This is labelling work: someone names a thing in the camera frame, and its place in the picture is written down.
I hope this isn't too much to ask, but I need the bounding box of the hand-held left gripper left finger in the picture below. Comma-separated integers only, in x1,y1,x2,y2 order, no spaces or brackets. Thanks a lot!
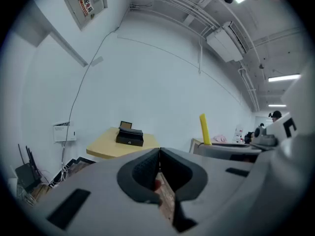
23,147,178,236

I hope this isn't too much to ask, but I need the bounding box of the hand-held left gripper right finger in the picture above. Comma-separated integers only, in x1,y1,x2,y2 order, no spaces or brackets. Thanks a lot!
159,147,259,236

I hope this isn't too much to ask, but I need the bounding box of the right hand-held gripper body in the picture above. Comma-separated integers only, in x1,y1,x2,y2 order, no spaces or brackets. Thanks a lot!
250,112,300,149

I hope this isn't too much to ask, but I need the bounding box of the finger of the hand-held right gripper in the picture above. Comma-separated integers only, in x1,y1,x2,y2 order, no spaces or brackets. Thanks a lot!
197,143,263,162

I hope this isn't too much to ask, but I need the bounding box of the black box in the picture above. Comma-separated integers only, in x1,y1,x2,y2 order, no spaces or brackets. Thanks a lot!
115,126,144,147

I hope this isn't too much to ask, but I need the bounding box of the white and red box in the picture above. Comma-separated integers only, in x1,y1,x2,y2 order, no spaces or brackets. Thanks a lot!
232,124,244,144

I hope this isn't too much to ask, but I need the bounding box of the wooden side cabinet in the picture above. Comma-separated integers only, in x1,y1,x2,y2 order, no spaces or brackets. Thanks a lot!
189,138,215,155

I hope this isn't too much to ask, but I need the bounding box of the light wooden table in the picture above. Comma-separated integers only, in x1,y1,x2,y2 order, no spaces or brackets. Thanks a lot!
86,126,160,160

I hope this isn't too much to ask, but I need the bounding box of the black router with antennas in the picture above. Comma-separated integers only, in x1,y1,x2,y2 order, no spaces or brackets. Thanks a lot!
14,143,43,194

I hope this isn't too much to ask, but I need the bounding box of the white air conditioner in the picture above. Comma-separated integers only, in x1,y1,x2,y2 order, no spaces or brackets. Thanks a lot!
206,21,249,63

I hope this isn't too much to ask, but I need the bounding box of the bundle of white ceiling pipes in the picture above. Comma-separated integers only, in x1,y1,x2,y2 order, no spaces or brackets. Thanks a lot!
131,0,261,113

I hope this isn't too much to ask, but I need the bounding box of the bundle of white cables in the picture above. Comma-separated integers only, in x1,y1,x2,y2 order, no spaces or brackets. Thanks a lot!
50,141,72,187

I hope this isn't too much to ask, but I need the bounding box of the white wall network box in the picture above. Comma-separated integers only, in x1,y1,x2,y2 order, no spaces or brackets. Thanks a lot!
53,121,77,143

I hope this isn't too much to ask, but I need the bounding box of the white drain hose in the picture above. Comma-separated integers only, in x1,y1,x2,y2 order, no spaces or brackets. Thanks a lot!
198,39,204,75

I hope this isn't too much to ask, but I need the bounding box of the thin black wall cable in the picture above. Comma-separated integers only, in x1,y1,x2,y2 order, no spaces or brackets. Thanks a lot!
65,0,131,132

